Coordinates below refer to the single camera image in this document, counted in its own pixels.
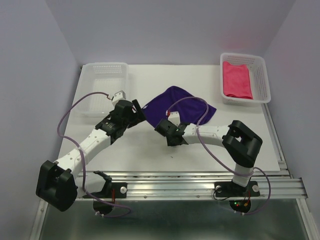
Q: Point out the aluminium rail frame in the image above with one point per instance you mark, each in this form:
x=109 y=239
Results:
x=179 y=205

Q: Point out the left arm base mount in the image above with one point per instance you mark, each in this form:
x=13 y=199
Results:
x=101 y=185

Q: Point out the white right plastic basket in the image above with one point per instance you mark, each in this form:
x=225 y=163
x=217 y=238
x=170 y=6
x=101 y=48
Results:
x=258 y=77

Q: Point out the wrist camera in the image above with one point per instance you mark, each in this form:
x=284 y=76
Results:
x=118 y=96
x=174 y=117

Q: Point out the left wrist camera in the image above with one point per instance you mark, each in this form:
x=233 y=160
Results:
x=118 y=96

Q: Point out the white plastic basket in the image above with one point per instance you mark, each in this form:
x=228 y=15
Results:
x=258 y=77
x=106 y=77

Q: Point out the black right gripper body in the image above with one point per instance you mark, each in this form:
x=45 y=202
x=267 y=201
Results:
x=169 y=142

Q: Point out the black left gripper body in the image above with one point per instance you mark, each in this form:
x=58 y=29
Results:
x=130 y=121

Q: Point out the white left plastic basket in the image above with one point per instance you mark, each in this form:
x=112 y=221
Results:
x=106 y=77

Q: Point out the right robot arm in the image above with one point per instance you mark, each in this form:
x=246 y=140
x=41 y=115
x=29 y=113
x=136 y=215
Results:
x=242 y=144

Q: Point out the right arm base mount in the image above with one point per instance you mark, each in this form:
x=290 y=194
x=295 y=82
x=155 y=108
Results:
x=228 y=189

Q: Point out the pink microfiber towel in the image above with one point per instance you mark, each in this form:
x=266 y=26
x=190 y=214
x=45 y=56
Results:
x=236 y=81

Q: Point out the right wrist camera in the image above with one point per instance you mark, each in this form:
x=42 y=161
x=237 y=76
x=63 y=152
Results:
x=174 y=117

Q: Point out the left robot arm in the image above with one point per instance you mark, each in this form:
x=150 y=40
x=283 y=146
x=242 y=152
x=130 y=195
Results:
x=57 y=180

